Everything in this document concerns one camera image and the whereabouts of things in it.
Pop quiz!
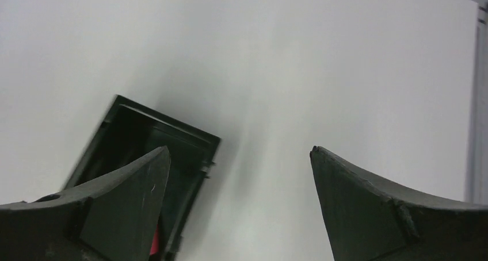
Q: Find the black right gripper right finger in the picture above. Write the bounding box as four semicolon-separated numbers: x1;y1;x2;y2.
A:
310;146;487;260

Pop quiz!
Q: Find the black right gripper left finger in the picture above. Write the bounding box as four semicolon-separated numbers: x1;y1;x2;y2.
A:
1;147;170;260

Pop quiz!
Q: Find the red handled screwdriver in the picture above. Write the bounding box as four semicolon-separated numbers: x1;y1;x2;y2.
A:
150;225;160;256

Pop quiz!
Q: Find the black plastic bin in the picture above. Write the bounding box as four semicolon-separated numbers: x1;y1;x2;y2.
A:
65;95;220;260

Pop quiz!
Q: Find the aluminium rail right side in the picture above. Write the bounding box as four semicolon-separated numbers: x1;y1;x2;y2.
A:
466;2;487;205

